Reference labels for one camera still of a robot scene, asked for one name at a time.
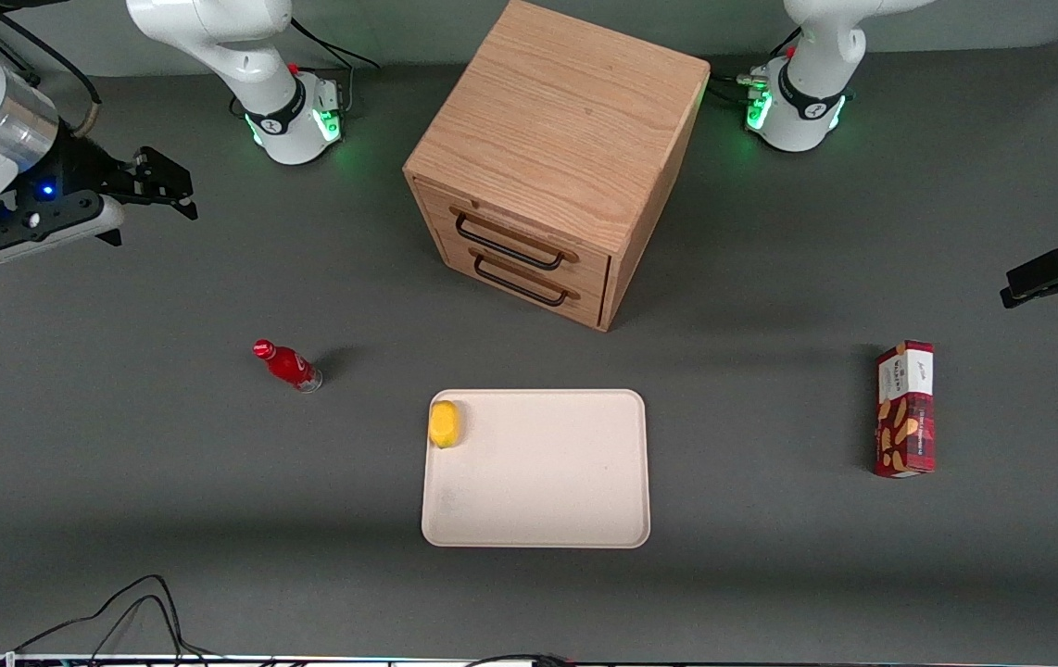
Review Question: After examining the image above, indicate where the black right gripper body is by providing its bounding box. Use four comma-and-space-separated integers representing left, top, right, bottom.
6, 137, 137, 220

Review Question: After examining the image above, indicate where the wooden drawer with black handle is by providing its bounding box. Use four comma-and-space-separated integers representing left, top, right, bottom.
410, 176, 613, 299
441, 236, 611, 331

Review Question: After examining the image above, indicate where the oak wooden drawer cabinet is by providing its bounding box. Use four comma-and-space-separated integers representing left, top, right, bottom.
402, 0, 712, 333

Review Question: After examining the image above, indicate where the red tartan cookie box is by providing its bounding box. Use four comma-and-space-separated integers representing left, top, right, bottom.
872, 339, 938, 479

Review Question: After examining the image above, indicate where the red bottle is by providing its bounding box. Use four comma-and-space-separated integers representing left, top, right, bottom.
252, 339, 324, 395

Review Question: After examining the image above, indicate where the yellow lemon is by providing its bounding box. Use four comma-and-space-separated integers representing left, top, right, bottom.
428, 400, 463, 449

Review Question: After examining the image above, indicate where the beige plastic tray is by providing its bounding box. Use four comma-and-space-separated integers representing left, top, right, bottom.
421, 388, 651, 549

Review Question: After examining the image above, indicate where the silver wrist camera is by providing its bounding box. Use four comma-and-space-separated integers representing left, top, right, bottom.
0, 190, 128, 266

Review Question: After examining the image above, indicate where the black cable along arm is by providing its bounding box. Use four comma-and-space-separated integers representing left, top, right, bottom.
0, 5, 104, 138

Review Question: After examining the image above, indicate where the black table edge cable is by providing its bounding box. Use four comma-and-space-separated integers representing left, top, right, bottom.
15, 574, 215, 664
75, 595, 187, 661
464, 652, 578, 667

